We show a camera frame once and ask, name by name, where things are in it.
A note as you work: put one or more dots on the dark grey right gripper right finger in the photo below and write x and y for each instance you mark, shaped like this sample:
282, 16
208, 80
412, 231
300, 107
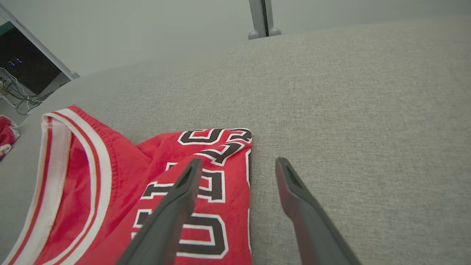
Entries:
309, 221

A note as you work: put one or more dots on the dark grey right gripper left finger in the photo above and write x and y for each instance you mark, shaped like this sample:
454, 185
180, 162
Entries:
173, 217

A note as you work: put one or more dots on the red white basketball jersey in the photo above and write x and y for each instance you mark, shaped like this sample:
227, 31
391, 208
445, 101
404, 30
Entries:
121, 176

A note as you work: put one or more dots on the red shorts white stripes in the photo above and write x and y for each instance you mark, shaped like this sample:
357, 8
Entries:
6, 134

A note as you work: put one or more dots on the grey fabric sofa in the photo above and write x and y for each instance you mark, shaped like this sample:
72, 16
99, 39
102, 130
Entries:
349, 110

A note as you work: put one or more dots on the grey partition post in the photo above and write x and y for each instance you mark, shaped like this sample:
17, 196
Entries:
262, 18

